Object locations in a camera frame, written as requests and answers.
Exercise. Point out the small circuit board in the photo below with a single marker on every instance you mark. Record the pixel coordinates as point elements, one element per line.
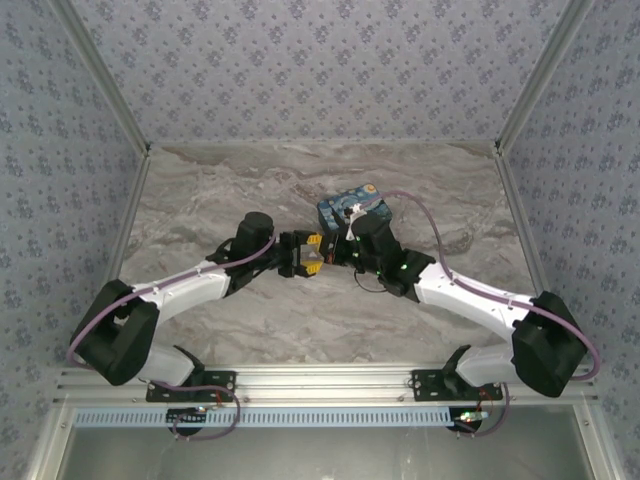
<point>467,417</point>

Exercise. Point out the aluminium mounting rail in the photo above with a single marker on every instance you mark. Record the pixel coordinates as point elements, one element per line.
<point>320,382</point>

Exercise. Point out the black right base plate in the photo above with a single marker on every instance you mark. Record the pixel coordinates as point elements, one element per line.
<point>430,385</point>

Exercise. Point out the aluminium side rail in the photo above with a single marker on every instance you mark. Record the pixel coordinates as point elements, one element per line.
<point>517,215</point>
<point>131,210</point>

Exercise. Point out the grey metal sheet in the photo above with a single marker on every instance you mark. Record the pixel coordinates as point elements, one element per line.
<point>325,455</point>

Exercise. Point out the short aluminium frame bar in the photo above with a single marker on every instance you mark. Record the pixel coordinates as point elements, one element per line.
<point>600,445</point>
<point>50,445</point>

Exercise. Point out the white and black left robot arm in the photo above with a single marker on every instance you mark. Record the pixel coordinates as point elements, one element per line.
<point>185,287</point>

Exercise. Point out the aluminium frame post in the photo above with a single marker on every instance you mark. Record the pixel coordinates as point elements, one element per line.
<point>107,85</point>
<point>542,75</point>

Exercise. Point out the starry night painted box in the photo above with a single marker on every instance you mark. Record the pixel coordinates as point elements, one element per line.
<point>335,210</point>

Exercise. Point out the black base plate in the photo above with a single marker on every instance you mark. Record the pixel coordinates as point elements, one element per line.
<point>430,385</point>
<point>220,382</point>

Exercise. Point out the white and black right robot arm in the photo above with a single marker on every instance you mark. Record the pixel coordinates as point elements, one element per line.
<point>465,295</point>

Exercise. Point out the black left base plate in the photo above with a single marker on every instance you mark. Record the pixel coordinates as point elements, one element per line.
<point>220,382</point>

